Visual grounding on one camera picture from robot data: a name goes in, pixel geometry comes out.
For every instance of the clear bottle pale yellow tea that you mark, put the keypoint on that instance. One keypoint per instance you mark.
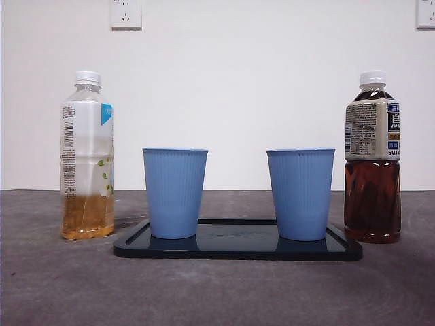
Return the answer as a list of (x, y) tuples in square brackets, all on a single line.
[(88, 217)]

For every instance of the dark oolong tea bottle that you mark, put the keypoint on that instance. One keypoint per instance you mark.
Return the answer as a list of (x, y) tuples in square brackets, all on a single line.
[(372, 210)]

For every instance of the blue ribbed plastic cup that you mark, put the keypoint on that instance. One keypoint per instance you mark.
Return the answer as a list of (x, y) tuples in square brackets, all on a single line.
[(174, 193), (300, 193)]

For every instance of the dark rectangular serving tray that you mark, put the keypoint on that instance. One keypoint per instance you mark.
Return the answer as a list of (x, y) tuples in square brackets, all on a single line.
[(238, 249)]

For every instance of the white wall power socket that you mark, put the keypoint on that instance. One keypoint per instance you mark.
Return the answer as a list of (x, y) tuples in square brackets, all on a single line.
[(426, 13), (125, 13)]

